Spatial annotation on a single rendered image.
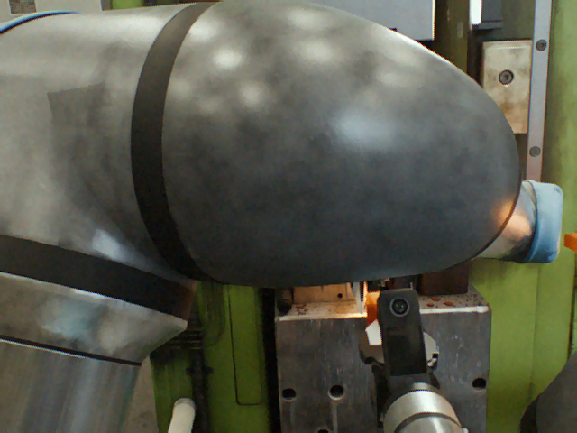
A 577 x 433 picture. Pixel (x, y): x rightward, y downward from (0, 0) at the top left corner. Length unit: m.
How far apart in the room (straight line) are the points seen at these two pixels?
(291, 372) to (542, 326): 0.58
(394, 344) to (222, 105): 0.53
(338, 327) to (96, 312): 0.88
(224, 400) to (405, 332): 0.76
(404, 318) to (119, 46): 0.53
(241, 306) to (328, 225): 1.10
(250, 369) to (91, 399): 1.12
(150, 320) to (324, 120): 0.11
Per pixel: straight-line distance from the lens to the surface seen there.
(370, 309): 0.87
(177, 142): 0.21
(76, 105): 0.24
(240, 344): 1.34
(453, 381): 1.19
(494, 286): 1.35
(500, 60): 1.23
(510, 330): 1.41
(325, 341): 1.11
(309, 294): 1.13
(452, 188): 0.23
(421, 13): 1.07
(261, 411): 1.42
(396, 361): 0.71
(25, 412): 0.25
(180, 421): 1.34
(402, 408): 0.66
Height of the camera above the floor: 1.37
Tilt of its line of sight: 16 degrees down
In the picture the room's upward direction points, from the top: 3 degrees counter-clockwise
